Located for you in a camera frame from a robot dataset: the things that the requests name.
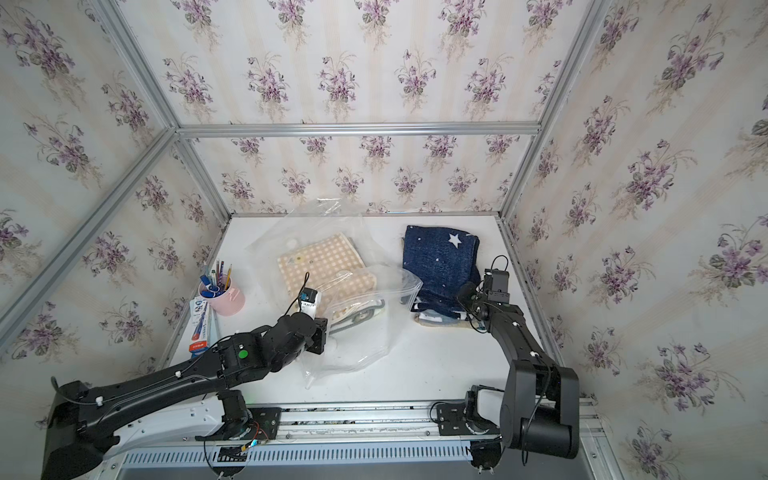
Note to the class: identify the blue bear pattern blanket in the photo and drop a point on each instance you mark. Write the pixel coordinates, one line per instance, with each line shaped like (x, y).
(431, 314)

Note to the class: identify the pink pen cup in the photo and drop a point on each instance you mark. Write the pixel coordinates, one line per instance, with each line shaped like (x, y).
(225, 303)

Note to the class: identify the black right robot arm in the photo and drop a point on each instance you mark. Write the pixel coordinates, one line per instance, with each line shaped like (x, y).
(538, 409)

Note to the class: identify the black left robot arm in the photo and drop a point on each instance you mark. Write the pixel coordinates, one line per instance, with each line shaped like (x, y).
(83, 422)

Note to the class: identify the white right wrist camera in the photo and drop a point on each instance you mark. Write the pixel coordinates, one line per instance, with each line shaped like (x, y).
(495, 285)

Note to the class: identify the beige floral fleece blanket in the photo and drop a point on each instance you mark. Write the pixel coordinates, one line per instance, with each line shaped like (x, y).
(459, 324)

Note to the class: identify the orange gingham sunflower blanket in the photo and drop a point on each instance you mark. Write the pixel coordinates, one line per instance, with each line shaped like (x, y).
(334, 267)

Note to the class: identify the aluminium mounting rail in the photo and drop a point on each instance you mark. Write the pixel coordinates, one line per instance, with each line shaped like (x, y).
(303, 422)

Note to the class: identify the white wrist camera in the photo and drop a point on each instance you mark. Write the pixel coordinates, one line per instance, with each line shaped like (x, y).
(309, 301)
(495, 285)

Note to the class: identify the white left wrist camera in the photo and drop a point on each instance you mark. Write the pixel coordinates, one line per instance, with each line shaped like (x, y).
(309, 301)

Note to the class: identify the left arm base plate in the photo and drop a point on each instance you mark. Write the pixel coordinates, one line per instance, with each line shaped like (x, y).
(259, 423)

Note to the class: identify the clear plastic vacuum bag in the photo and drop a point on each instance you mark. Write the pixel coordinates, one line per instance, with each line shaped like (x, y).
(357, 345)

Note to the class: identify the white toothpaste box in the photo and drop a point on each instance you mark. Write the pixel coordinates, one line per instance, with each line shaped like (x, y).
(202, 320)

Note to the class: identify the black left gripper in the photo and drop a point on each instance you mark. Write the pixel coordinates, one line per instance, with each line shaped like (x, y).
(320, 336)

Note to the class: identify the navy star pattern blanket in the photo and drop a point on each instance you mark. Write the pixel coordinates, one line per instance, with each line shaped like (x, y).
(444, 259)

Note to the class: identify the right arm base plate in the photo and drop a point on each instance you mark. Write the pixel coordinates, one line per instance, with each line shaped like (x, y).
(453, 419)

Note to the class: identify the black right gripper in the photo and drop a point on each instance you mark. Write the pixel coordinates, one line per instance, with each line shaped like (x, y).
(465, 292)

